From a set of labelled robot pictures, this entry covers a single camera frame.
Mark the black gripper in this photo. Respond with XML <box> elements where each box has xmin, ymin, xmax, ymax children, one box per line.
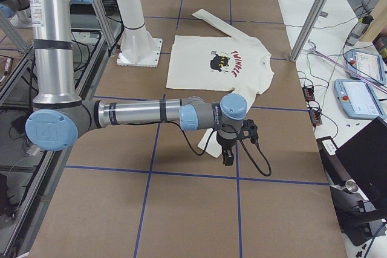
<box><xmin>216</xmin><ymin>127</ymin><xmax>237</xmax><ymax>166</ymax></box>

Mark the cream long-sleeve cat shirt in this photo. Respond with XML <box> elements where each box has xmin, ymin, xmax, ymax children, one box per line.
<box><xmin>165</xmin><ymin>10</ymin><xmax>275</xmax><ymax>159</ymax></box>

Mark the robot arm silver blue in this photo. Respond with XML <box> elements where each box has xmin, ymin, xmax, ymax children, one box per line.
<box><xmin>25</xmin><ymin>0</ymin><xmax>258</xmax><ymax>166</ymax></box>

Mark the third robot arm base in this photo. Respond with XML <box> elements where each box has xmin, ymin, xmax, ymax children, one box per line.
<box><xmin>1</xmin><ymin>0</ymin><xmax>32</xmax><ymax>25</ymax></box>

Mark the orange black connector module near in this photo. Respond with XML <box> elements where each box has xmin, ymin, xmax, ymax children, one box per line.
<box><xmin>308</xmin><ymin>108</ymin><xmax>322</xmax><ymax>127</ymax></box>

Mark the orange black connector module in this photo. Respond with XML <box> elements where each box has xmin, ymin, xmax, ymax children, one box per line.
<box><xmin>302</xmin><ymin>86</ymin><xmax>315</xmax><ymax>102</ymax></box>
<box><xmin>308</xmin><ymin>108</ymin><xmax>322</xmax><ymax>127</ymax></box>

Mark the orange black connector module far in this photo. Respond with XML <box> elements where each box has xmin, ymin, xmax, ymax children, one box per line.
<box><xmin>302</xmin><ymin>86</ymin><xmax>315</xmax><ymax>102</ymax></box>

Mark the near blue teach pendant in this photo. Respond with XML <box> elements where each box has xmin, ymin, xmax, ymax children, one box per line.
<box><xmin>334</xmin><ymin>79</ymin><xmax>386</xmax><ymax>120</ymax></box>

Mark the blue teach pendant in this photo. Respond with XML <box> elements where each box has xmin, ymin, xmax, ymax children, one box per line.
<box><xmin>334</xmin><ymin>79</ymin><xmax>386</xmax><ymax>120</ymax></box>
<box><xmin>344</xmin><ymin>50</ymin><xmax>386</xmax><ymax>85</ymax></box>

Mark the reacher grabber stick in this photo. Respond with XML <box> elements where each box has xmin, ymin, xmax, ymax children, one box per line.
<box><xmin>307</xmin><ymin>39</ymin><xmax>387</xmax><ymax>87</ymax></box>

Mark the far blue teach pendant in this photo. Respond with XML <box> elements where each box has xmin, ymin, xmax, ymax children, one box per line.
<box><xmin>344</xmin><ymin>50</ymin><xmax>386</xmax><ymax>85</ymax></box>

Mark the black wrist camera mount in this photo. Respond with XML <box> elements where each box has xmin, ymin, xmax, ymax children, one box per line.
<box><xmin>239</xmin><ymin>119</ymin><xmax>259</xmax><ymax>144</ymax></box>

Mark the white pedestal column base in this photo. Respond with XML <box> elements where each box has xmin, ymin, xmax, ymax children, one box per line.
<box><xmin>116</xmin><ymin>0</ymin><xmax>163</xmax><ymax>68</ymax></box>

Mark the aluminium frame post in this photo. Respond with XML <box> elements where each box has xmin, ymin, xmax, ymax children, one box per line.
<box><xmin>290</xmin><ymin>0</ymin><xmax>327</xmax><ymax>62</ymax></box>

